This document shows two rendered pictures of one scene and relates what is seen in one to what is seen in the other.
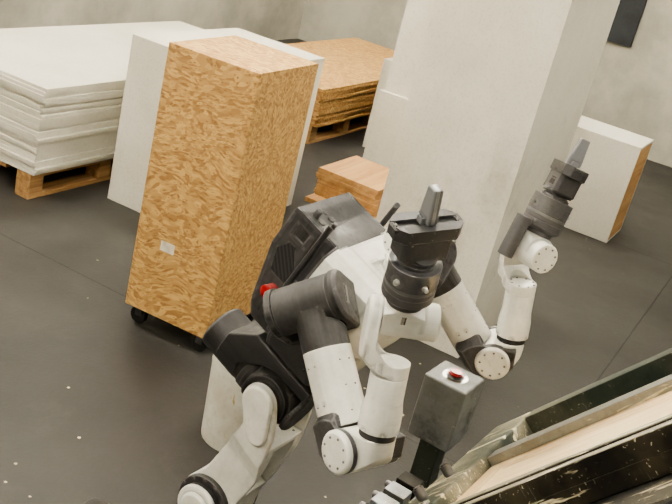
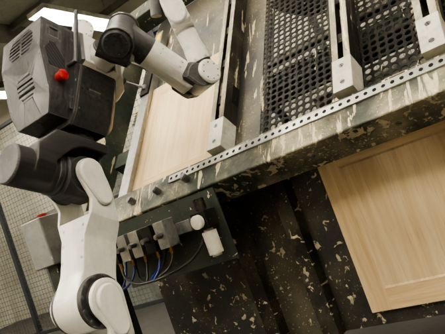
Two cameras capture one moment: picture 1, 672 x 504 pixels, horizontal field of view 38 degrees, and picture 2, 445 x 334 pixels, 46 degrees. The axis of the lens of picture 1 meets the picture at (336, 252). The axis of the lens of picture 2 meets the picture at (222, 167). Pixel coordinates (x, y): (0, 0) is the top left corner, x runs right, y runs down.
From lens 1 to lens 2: 239 cm
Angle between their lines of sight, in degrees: 85
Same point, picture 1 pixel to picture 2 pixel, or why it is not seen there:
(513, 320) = not seen: hidden behind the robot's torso
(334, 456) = (212, 71)
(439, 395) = (53, 223)
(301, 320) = (136, 32)
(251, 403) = (90, 173)
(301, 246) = (57, 40)
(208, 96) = not seen: outside the picture
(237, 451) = (96, 229)
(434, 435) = not seen: hidden behind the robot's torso
